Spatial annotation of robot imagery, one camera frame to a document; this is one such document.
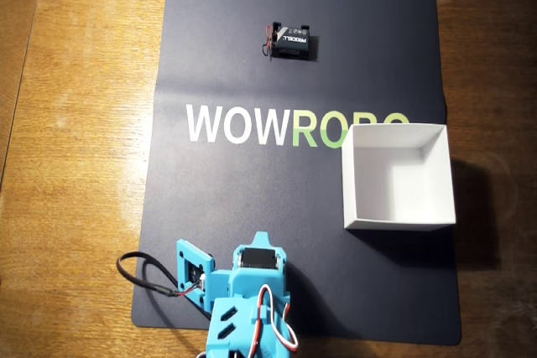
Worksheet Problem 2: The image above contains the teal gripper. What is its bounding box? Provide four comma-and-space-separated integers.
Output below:
229, 231, 293, 313

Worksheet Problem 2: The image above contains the black 9V battery pack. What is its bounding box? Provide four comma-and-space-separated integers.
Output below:
262, 21, 319, 64

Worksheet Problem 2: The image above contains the white open cardboard box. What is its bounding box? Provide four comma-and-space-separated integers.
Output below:
341, 122, 457, 232

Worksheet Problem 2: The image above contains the dark WOWROBO desk mat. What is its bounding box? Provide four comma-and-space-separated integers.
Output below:
131, 0, 462, 346

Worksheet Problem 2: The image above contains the white red servo cable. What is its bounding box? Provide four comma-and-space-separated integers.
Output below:
249, 284, 300, 355

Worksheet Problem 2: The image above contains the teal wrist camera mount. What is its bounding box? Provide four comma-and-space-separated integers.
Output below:
175, 239, 216, 313

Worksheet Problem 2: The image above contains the black camera cable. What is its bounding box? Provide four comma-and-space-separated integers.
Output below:
116, 252, 188, 299

